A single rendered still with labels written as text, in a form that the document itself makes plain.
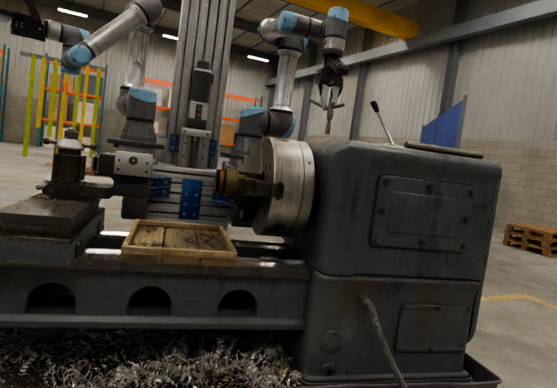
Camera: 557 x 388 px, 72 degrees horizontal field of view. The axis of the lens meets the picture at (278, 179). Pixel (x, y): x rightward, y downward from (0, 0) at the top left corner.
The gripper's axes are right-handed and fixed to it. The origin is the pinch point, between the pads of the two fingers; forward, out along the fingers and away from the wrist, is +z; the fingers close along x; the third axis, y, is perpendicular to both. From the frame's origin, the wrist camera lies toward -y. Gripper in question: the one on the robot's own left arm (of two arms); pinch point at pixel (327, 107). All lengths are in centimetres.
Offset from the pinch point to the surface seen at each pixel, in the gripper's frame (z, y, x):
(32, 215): 41, -29, 82
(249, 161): 22.6, -9.2, 28.1
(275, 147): 17.1, -20.9, 23.2
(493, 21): -431, 792, -793
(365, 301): 57, -36, -5
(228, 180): 28.9, -15.3, 35.0
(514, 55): -346, 772, -866
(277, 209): 34.7, -26.5, 21.9
